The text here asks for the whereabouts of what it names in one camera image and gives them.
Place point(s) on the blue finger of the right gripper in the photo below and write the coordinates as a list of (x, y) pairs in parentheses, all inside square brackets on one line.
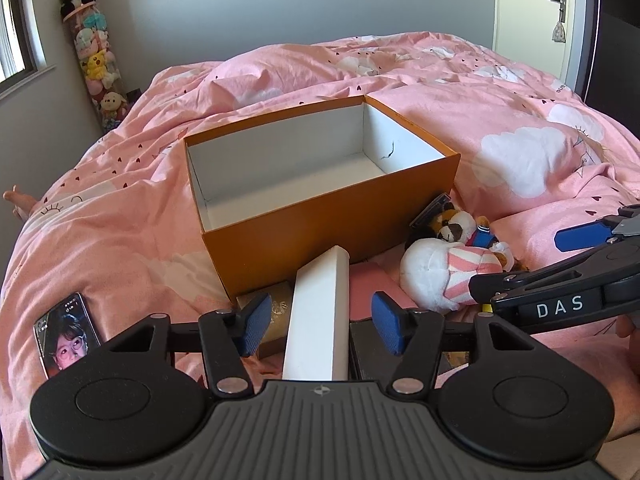
[(585, 236), (483, 287)]

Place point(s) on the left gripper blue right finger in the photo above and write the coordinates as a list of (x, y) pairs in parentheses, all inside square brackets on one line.
[(396, 326)]

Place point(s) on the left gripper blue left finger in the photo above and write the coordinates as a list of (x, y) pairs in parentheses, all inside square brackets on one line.
[(256, 318)]

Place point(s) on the small gold box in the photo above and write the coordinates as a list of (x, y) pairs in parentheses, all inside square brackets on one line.
[(274, 338)]

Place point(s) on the white pink plush toy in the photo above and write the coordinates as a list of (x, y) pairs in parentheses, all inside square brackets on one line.
[(436, 274)]

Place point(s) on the red panda plush toy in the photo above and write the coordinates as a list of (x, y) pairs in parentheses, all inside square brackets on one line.
[(458, 226)]

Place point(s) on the long white box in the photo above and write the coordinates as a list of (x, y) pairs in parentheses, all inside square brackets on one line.
[(317, 345)]

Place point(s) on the dark grey box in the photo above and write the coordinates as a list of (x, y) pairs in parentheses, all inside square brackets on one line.
[(369, 359)]

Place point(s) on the pink card wallet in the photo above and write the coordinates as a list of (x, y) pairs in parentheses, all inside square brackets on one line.
[(367, 278)]

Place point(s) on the person's right hand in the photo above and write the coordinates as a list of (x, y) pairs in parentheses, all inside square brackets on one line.
[(614, 360)]

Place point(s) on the orange cardboard box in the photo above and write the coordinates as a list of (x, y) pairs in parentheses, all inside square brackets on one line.
[(277, 190)]

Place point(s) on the black wardrobe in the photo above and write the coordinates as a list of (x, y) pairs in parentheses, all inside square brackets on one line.
[(612, 70)]

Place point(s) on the smartphone with photo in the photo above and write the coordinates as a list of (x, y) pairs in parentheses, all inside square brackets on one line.
[(65, 334)]

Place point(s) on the white door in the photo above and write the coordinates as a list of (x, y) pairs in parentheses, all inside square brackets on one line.
[(529, 32)]

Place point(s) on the clear tube of plushies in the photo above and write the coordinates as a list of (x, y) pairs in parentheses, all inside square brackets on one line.
[(87, 27)]

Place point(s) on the window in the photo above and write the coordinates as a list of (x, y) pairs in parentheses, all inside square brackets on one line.
[(23, 57)]

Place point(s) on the black door handle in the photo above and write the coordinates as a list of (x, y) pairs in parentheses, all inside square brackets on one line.
[(562, 9)]

